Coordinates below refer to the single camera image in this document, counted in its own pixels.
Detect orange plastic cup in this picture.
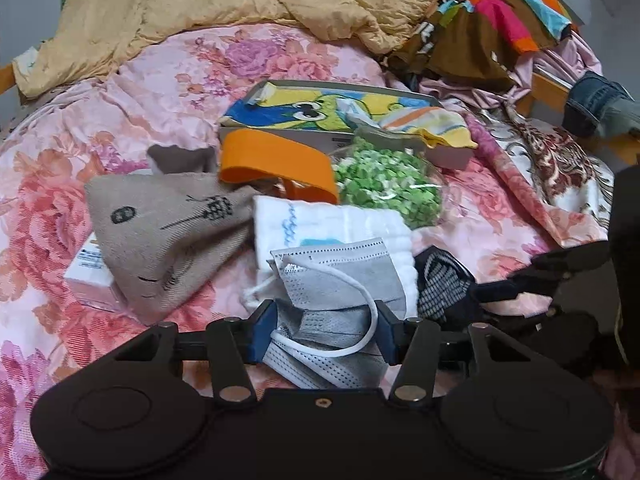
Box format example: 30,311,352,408
219,129,341,206

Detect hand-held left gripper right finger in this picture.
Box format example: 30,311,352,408
374,300,538,406

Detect white gauze towel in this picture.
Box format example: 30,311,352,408
244,195,419,322

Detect blue jeans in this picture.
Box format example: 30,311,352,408
561,71,640,142

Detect black white patterned sock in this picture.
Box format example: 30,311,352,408
412,247,482,327

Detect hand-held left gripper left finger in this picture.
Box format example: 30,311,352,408
100,300,279,406

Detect cartoon print towel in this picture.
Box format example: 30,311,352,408
221,84,479,150

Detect brown multicolour striped cloth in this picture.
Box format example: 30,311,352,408
384,0,577,92

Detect pale pink satin cloth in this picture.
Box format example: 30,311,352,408
419,35,607,111

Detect grey face mask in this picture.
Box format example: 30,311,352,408
260,237,407,391

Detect yellow dotted blanket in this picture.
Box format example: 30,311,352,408
14,0,447,102

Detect white orange medicine box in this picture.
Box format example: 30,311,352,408
63,240,127,312

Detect grey shallow box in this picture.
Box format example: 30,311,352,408
218,79,479,171

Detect glass bottle of green stars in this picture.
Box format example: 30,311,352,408
330,132,446,232

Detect beige knit mouse hat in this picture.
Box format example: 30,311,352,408
84,144,257,327

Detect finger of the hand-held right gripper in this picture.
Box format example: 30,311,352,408
471,277,563,307
530,241,612,283

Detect white maroon ornate blanket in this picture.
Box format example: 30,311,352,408
467,104,617,248

